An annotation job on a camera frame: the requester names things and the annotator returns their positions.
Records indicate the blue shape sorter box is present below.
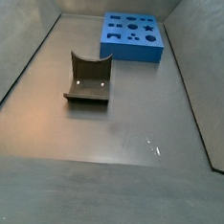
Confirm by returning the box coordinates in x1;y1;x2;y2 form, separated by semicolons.
100;11;164;63

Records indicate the black curved holder bracket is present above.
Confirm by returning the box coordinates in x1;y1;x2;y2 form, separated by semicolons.
63;52;112;102

